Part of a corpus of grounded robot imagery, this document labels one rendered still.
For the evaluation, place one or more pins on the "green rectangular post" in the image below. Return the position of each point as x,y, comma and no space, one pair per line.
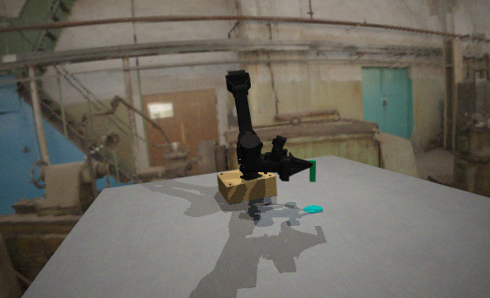
313,170

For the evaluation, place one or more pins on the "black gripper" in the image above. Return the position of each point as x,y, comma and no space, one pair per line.
285,166

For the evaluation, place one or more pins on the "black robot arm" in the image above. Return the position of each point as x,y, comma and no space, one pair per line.
249,145

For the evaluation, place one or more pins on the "cyan circle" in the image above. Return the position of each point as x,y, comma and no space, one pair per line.
313,209

